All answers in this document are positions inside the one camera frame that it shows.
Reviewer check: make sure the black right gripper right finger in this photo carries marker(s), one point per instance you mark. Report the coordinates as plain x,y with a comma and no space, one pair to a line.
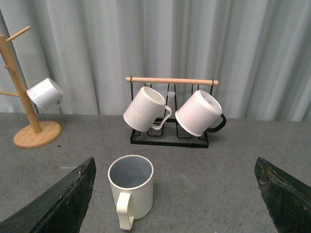
287,199

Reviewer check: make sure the white mug black handle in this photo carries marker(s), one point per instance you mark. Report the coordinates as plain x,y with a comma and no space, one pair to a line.
200,113

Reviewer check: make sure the cream mug grey interior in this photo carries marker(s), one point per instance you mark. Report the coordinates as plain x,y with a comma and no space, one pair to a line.
131,181

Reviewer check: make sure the wooden mug tree stand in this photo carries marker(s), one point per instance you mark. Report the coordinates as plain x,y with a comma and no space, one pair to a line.
38,133

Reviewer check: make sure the black wire mug rack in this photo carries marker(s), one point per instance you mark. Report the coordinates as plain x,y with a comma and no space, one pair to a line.
171,133

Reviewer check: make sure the white mug on tree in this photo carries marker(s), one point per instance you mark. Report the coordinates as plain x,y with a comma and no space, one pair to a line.
46,94

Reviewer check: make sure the cream ribbed mug on rack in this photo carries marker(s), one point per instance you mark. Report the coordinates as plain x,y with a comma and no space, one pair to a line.
145,108

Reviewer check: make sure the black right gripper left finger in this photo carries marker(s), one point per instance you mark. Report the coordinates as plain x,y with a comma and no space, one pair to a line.
60,209

